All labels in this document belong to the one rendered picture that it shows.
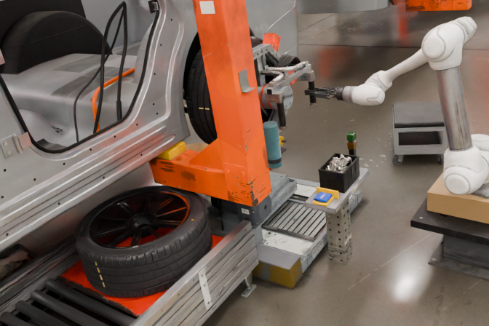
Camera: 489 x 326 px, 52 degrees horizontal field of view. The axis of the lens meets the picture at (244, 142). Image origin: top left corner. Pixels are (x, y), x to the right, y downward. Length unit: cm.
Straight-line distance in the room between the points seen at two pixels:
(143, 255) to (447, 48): 156
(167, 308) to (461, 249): 150
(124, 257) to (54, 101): 118
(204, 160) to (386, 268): 112
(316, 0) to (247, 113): 308
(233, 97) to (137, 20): 264
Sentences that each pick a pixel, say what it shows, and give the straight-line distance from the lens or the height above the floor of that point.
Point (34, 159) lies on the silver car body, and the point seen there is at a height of 102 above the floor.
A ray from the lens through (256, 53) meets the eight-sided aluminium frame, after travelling 273.
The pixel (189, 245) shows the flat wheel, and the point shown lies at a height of 44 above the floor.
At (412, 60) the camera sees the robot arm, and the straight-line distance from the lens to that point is 256.
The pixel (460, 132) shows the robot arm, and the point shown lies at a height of 79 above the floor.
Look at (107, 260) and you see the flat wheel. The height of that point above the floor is 49.
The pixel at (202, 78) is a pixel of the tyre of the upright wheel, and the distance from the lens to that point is 269.
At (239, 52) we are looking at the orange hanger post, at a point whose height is 126.
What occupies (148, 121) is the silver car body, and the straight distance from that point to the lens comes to 254.
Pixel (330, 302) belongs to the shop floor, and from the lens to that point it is 262.
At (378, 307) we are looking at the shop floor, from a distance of 260.
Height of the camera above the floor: 178
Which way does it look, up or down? 24 degrees down
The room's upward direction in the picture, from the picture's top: 9 degrees counter-clockwise
